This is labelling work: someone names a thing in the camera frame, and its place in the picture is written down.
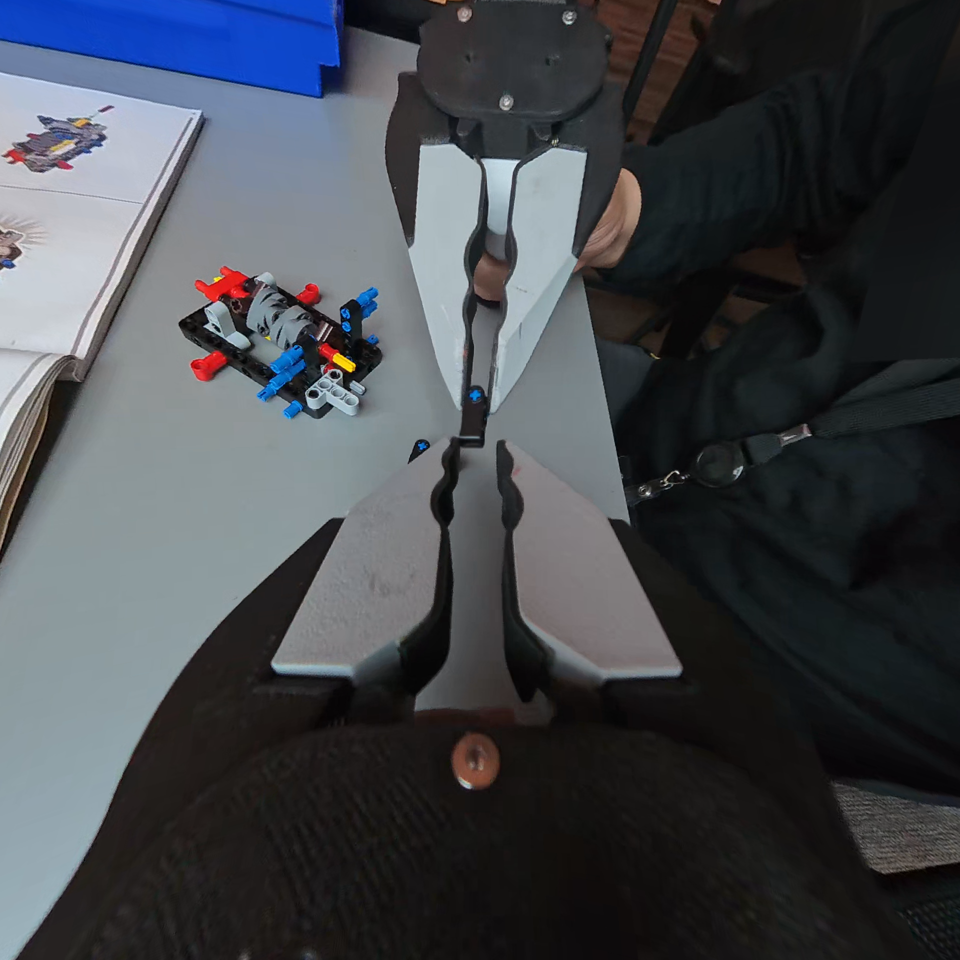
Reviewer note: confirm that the lego instruction booklet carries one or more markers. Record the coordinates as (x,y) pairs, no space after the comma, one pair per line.
(75,262)

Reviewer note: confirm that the grey fabric chair seat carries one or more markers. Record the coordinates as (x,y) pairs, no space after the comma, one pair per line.
(900,825)

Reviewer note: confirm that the metal badge clip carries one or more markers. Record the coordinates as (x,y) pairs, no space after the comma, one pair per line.
(652,484)

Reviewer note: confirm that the blue plastic bin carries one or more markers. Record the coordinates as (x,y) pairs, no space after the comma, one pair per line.
(187,30)

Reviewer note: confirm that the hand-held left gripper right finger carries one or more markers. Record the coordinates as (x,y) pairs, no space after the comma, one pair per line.
(592,600)

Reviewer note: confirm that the black three-hole lego beam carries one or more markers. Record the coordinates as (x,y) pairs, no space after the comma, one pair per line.
(472,424)

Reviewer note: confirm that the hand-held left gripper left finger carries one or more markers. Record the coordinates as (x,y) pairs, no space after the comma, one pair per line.
(367,592)

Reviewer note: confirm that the person's right hand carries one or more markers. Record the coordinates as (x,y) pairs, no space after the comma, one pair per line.
(611,225)

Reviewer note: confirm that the black badge reel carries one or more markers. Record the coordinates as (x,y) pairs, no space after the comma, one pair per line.
(720,461)

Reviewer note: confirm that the person's right forearm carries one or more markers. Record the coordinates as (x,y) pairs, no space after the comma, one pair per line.
(750,187)

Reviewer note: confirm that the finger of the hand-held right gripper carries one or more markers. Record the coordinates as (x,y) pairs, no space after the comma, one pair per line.
(442,247)
(547,247)

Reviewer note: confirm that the lego chassis assembly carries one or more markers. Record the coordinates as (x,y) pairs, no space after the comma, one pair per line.
(285,337)

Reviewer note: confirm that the small black lego piece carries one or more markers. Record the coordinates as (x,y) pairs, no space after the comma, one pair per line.
(415,454)

